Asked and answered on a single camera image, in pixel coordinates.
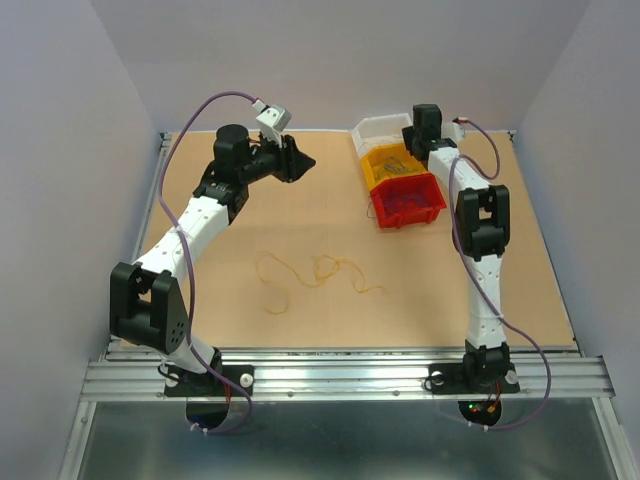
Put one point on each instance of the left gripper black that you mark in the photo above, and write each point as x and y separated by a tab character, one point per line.
292	162

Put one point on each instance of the yellow plastic bin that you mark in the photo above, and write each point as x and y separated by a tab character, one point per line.
387	162

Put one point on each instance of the white plastic bin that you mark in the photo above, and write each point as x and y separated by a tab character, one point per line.
377	131

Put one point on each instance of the red plastic bin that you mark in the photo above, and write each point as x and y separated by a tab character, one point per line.
407	200

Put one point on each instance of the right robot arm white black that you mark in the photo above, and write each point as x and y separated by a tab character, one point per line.
480	219

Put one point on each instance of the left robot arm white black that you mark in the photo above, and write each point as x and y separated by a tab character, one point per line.
146	303

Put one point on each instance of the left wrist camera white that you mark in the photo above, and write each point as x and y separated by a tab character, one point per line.
272	121

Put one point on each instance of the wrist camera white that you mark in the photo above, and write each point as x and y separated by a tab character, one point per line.
454	131
272	121

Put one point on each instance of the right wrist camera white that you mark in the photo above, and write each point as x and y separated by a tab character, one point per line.
454	131

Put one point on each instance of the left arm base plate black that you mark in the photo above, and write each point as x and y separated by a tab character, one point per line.
235	380

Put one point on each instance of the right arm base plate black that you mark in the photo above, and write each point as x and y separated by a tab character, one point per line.
455	379

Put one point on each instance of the aluminium frame rail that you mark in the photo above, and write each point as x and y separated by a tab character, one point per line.
130	374

